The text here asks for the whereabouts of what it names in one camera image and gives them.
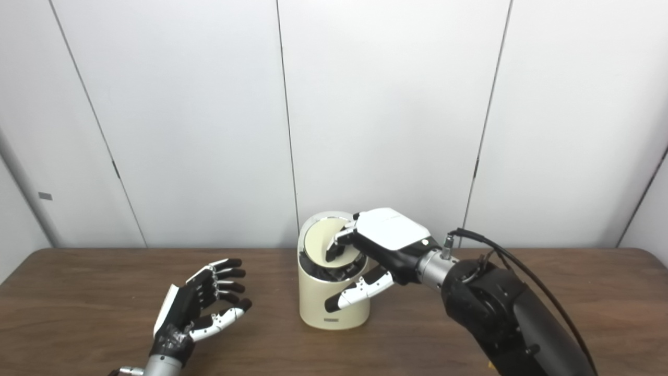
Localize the cream round bin lid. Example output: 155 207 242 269
304 217 366 267

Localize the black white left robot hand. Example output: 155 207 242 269
149 258 253 366

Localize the black bin liner bag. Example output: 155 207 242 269
300 256 368 283

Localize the cream-colored round bin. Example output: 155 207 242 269
297 211 372 331

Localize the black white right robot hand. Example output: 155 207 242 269
324 207 443 314

